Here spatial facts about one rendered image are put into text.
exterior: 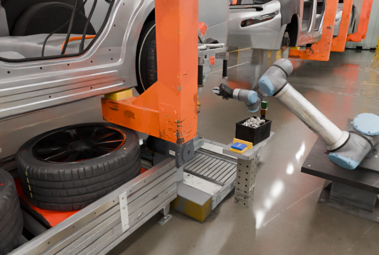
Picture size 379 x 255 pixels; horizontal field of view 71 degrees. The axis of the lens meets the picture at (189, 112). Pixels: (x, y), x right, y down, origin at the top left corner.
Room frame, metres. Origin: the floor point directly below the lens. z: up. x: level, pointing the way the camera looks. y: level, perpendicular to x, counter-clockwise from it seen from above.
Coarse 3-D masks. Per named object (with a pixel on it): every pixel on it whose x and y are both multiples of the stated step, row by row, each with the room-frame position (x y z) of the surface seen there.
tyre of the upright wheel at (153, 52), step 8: (152, 24) 2.04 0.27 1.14; (144, 32) 1.98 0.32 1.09; (152, 32) 1.94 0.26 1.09; (152, 40) 1.88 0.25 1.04; (136, 48) 1.93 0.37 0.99; (144, 48) 1.89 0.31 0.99; (152, 48) 1.84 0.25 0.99; (136, 56) 1.90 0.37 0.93; (144, 56) 1.86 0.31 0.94; (152, 56) 1.83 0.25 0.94; (136, 64) 1.89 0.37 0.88; (144, 64) 1.85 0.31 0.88; (152, 64) 1.82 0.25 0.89; (136, 72) 1.89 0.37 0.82; (144, 72) 1.85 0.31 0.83; (152, 72) 1.82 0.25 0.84; (144, 80) 1.86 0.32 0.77; (152, 80) 1.82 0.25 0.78; (136, 88) 1.95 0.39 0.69; (144, 88) 1.90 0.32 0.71
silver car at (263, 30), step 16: (240, 0) 6.96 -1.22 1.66; (256, 0) 7.90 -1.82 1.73; (240, 16) 4.36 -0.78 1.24; (256, 16) 4.29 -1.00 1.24; (272, 16) 4.29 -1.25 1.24; (304, 16) 8.47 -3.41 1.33; (320, 16) 6.81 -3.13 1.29; (240, 32) 4.33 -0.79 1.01; (256, 32) 4.27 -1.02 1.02; (272, 32) 4.28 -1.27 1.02; (288, 32) 5.12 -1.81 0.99; (304, 32) 5.53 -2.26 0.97; (320, 32) 6.65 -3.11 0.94; (256, 48) 4.32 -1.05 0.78; (272, 48) 4.33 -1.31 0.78
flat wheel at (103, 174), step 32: (64, 128) 1.62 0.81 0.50; (96, 128) 1.66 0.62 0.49; (128, 128) 1.62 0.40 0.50; (32, 160) 1.19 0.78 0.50; (64, 160) 1.56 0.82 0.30; (96, 160) 1.19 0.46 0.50; (128, 160) 1.28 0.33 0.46; (32, 192) 1.13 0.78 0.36; (64, 192) 1.09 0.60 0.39; (96, 192) 1.14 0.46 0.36
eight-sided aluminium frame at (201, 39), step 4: (200, 32) 2.13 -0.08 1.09; (200, 36) 2.13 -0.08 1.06; (200, 40) 2.15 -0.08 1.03; (204, 40) 2.18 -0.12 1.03; (208, 48) 2.23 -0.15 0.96; (204, 56) 2.26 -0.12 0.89; (208, 56) 2.23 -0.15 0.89; (204, 76) 2.20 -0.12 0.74; (204, 80) 2.19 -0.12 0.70; (200, 88) 2.14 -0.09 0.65
